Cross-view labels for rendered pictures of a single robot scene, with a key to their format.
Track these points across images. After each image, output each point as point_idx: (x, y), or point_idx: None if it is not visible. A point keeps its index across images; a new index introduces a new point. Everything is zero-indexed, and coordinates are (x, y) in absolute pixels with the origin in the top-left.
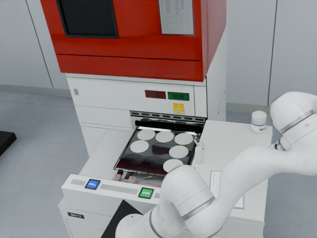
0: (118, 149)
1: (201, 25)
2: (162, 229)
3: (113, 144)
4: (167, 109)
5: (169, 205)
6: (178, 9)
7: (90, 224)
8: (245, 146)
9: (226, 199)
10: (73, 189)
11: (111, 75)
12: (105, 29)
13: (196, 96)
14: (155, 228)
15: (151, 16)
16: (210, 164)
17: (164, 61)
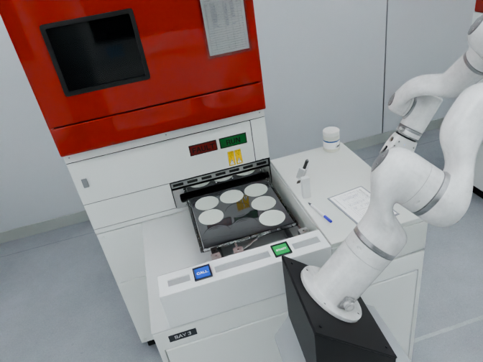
0: (176, 237)
1: (256, 34)
2: (392, 243)
3: (164, 234)
4: (220, 163)
5: (392, 205)
6: (228, 17)
7: (205, 338)
8: (336, 165)
9: (473, 155)
10: (180, 290)
11: (142, 136)
12: (128, 69)
13: (254, 133)
14: (382, 247)
15: (193, 36)
16: (320, 194)
17: (216, 93)
